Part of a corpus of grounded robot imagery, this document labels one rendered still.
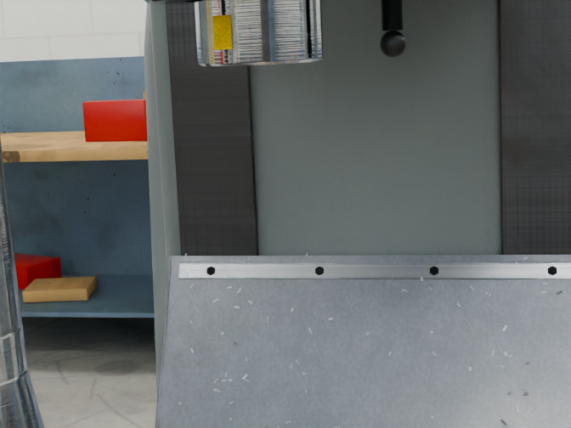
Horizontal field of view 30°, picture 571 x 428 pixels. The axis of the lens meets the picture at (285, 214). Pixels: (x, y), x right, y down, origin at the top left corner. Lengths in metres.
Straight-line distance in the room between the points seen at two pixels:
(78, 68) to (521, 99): 4.25
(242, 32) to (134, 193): 4.54
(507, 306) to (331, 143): 0.17
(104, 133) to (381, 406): 3.61
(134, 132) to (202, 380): 3.50
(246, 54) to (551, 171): 0.42
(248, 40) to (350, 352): 0.42
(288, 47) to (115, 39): 4.51
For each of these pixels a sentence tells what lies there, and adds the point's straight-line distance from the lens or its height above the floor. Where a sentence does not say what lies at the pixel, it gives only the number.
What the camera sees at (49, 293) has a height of 0.27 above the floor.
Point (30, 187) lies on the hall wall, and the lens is 5.10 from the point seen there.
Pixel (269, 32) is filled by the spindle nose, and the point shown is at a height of 1.29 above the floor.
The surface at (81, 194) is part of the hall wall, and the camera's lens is 5.01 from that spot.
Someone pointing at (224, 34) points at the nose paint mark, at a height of 1.29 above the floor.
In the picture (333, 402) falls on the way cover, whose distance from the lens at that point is 0.77.
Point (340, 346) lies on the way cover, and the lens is 0.78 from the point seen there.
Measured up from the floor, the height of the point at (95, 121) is 0.96.
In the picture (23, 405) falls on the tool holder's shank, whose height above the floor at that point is 1.19.
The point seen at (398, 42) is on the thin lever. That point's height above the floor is 1.29.
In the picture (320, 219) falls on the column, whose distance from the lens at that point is 0.79.
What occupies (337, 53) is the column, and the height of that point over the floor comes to 1.27.
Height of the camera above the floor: 1.29
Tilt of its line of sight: 10 degrees down
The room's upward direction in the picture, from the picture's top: 3 degrees counter-clockwise
